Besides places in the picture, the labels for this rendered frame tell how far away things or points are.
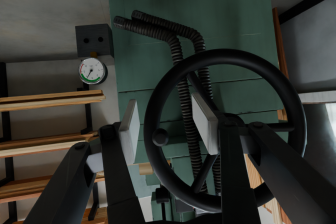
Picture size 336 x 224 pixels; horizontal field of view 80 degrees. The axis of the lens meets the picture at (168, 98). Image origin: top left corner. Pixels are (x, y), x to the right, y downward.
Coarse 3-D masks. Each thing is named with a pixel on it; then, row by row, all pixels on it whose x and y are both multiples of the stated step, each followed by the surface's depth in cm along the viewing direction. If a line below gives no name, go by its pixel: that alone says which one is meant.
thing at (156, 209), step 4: (152, 192) 93; (168, 192) 91; (152, 196) 89; (168, 196) 87; (152, 200) 85; (152, 204) 85; (156, 204) 85; (160, 204) 85; (168, 204) 85; (152, 208) 85; (156, 208) 85; (160, 208) 85; (168, 208) 85; (152, 212) 85; (156, 212) 85; (160, 212) 85; (168, 212) 85; (152, 216) 85; (156, 216) 85; (160, 216) 85; (168, 216) 85; (152, 220) 85
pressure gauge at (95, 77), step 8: (96, 56) 49; (80, 64) 46; (88, 64) 47; (96, 64) 47; (104, 64) 48; (80, 72) 46; (88, 72) 47; (96, 72) 47; (104, 72) 46; (88, 80) 46; (96, 80) 47; (104, 80) 49
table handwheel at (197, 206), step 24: (168, 72) 35; (192, 72) 35; (264, 72) 35; (288, 96) 35; (144, 120) 35; (240, 120) 34; (288, 120) 36; (144, 144) 35; (168, 168) 34; (192, 192) 34; (264, 192) 34
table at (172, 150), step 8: (280, 120) 62; (176, 136) 52; (184, 136) 51; (200, 136) 48; (280, 136) 54; (168, 144) 43; (176, 144) 43; (184, 144) 43; (200, 144) 44; (136, 152) 52; (144, 152) 52; (168, 152) 43; (176, 152) 43; (184, 152) 43; (200, 152) 44; (136, 160) 52; (144, 160) 52
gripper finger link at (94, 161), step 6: (96, 144) 14; (120, 144) 14; (96, 150) 13; (90, 156) 13; (96, 156) 13; (90, 162) 13; (96, 162) 13; (102, 162) 14; (84, 168) 13; (90, 168) 13; (96, 168) 13; (102, 168) 14; (84, 174) 13
